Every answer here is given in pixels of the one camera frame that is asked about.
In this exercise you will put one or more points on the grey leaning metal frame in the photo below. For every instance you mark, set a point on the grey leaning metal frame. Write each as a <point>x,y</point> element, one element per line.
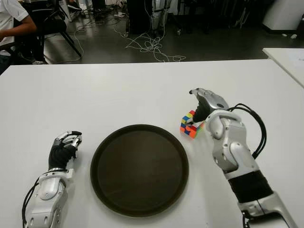
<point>242,19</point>

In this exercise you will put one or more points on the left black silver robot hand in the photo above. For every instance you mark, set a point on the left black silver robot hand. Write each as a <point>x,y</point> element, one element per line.
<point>59,155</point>

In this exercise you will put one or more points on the white power strip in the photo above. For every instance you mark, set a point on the white power strip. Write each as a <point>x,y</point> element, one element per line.
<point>119,15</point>

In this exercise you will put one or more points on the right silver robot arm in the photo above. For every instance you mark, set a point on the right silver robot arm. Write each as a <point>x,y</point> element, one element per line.
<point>237,152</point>

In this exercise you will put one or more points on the dark wheeled rack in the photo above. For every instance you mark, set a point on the dark wheeled rack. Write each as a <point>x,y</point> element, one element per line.
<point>190,16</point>

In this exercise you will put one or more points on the white cabinet with black base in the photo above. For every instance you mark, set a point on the white cabinet with black base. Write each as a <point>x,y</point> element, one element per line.
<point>282,14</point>

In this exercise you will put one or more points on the multicoloured Rubik's cube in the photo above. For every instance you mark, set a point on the multicoloured Rubik's cube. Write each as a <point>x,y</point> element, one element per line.
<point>188,130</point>

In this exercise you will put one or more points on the black office chair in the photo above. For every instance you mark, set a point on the black office chair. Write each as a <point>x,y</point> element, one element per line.
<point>52,23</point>

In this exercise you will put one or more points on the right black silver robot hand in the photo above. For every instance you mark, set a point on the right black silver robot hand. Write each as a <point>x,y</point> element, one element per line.
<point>209,102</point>

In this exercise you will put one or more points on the small white floor object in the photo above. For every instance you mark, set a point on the small white floor object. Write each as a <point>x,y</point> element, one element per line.
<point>293,36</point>

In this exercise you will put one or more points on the dark brown round plate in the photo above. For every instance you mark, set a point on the dark brown round plate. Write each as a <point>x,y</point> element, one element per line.
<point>140,171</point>

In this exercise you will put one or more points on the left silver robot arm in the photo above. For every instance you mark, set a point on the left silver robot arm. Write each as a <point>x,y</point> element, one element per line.
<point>48,187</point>

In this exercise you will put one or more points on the seated person in white shirt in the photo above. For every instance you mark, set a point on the seated person in white shirt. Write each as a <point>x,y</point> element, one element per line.
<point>9,16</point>

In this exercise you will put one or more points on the white side table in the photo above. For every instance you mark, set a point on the white side table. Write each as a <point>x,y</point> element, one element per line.
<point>287,61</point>

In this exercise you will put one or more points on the black cabinet on casters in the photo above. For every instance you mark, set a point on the black cabinet on casters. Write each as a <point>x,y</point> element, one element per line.
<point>139,16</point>

